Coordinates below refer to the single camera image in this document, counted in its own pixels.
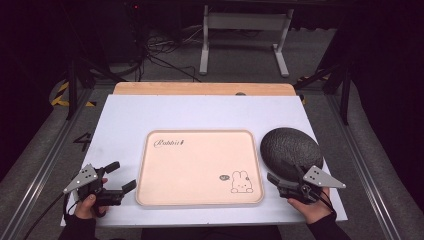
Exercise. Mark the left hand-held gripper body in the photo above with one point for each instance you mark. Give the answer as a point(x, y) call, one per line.
point(83, 178)

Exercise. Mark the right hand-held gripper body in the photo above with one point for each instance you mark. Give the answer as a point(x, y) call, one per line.
point(321, 178)

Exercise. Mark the black dimpled oval object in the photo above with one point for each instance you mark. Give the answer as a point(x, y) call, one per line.
point(290, 146)

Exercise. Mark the pink tray with rabbit print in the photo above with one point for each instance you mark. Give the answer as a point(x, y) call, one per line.
point(196, 170)

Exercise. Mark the person's left hand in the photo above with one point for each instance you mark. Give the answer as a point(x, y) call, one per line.
point(87, 208)

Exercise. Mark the person's right hand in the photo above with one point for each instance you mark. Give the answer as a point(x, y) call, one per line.
point(315, 210)

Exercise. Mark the white table board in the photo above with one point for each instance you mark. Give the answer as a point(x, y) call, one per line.
point(126, 120)

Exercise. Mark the person's dark torso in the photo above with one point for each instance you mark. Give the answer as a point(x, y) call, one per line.
point(210, 233)

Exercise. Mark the yellow black floor tape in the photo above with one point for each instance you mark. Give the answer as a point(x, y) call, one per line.
point(60, 96)
point(305, 80)

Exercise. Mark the black tripod stand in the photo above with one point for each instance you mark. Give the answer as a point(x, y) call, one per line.
point(71, 90)
point(345, 93)

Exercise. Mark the wooden table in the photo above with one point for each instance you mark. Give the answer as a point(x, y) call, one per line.
point(200, 88)

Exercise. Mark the dark computer tower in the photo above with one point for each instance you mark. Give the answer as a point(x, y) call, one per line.
point(128, 30)

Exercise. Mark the white metal stand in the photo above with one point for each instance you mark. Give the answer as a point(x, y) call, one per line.
point(246, 21)

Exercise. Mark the aluminium rail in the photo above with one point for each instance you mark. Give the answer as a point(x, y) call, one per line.
point(43, 166)
point(363, 166)

